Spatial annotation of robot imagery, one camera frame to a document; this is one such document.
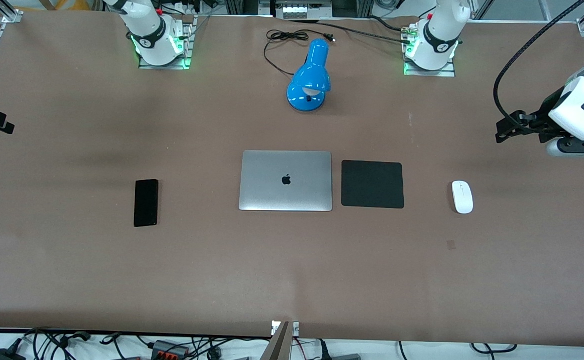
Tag white edge bracket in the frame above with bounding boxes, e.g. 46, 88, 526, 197
271, 320, 300, 337

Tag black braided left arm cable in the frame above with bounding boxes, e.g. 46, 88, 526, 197
493, 0, 584, 123

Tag black lamp power cord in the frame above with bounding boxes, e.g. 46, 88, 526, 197
263, 29, 336, 77

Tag black smartphone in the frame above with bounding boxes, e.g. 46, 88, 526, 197
133, 179, 159, 228

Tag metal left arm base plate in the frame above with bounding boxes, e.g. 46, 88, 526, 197
403, 22, 456, 78

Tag blue desk lamp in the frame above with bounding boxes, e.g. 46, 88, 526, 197
286, 38, 331, 113

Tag black mouse pad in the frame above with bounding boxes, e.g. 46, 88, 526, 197
341, 160, 405, 210

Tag white computer mouse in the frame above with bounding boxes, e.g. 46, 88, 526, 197
451, 180, 474, 215

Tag silver closed laptop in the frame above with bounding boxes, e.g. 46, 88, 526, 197
238, 150, 333, 212

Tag thick black table cable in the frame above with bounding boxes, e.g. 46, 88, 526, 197
290, 19, 412, 45

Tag white power strip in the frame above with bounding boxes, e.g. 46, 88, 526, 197
273, 0, 333, 20

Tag black floor cable loop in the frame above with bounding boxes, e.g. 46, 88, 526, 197
469, 342, 518, 355

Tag grey connector with orange levers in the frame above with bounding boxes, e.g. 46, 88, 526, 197
151, 339, 191, 360

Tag grey slanted post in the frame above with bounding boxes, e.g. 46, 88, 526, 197
268, 321, 292, 360

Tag tangled black floor cables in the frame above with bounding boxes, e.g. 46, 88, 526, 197
21, 327, 93, 360

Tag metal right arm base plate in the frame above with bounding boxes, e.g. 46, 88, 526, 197
138, 15, 195, 70

